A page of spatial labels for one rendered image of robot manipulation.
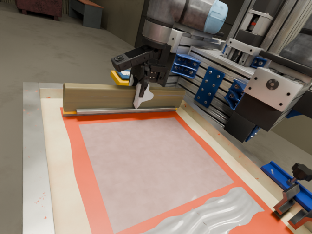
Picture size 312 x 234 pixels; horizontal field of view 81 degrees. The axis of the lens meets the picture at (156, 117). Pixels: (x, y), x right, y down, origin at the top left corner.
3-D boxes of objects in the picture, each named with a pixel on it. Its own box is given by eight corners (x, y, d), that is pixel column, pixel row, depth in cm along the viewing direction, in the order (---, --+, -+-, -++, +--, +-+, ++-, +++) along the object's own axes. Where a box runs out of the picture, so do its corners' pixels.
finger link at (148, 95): (152, 111, 60) (158, 84, 56) (136, 112, 57) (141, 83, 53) (147, 107, 62) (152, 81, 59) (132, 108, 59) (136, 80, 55)
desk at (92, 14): (85, 19, 691) (86, -1, 657) (100, 29, 626) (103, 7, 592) (67, 16, 647) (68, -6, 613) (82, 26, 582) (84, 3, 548)
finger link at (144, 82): (145, 99, 55) (151, 70, 51) (140, 99, 54) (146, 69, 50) (138, 94, 58) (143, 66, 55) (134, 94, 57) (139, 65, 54)
